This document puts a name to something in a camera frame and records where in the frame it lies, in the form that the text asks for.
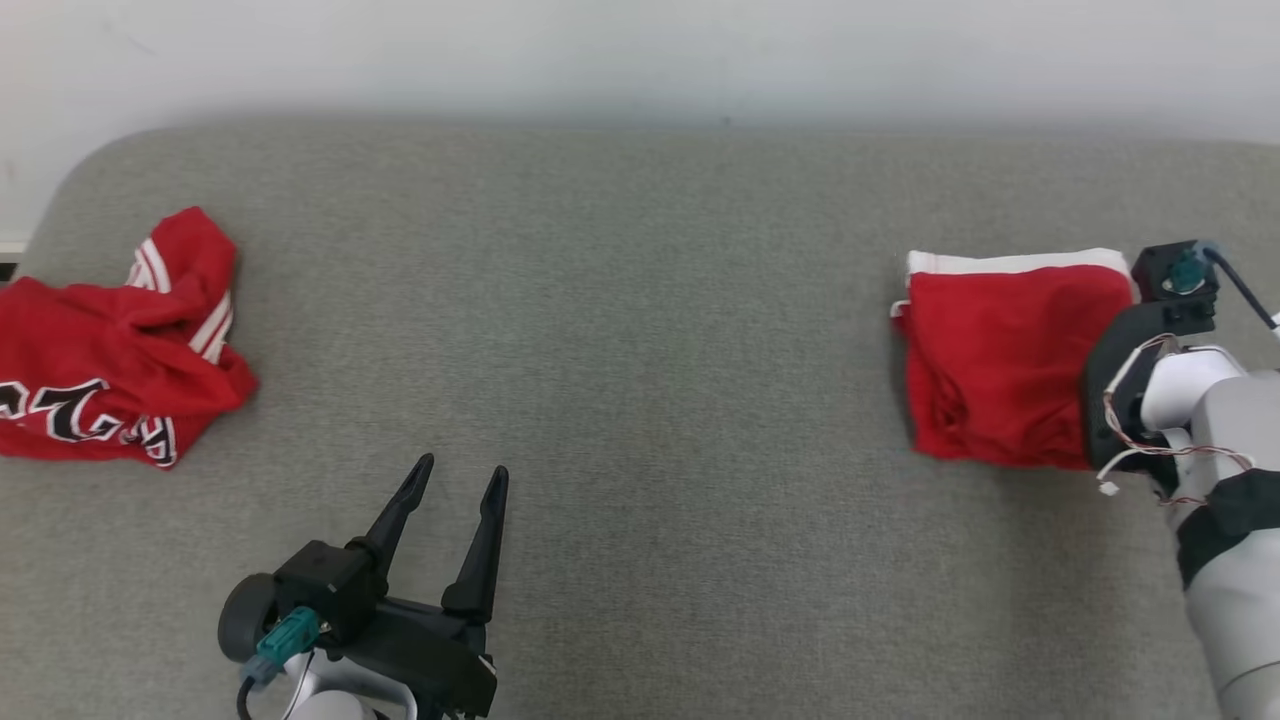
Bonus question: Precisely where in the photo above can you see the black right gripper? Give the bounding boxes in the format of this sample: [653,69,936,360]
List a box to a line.
[1081,297,1218,476]

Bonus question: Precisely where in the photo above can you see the red white twisted wire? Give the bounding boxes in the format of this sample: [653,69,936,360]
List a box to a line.
[1095,335,1253,509]

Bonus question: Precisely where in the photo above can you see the cable with teal plug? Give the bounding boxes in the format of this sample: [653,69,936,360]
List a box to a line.
[238,608,323,720]
[1168,243,1280,333]

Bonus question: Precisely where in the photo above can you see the left cable with teal plug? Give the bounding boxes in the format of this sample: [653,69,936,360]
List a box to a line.
[238,608,323,720]

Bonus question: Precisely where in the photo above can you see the red jersey with black lettering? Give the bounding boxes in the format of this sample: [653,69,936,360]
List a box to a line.
[0,207,259,469]

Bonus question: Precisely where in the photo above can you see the red shorts with white trim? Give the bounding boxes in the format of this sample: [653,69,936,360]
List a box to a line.
[890,248,1141,471]

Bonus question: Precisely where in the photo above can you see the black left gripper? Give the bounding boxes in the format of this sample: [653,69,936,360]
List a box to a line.
[328,452,511,720]

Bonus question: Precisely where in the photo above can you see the right cable with teal plug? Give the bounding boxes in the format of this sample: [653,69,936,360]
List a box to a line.
[1168,243,1280,333]

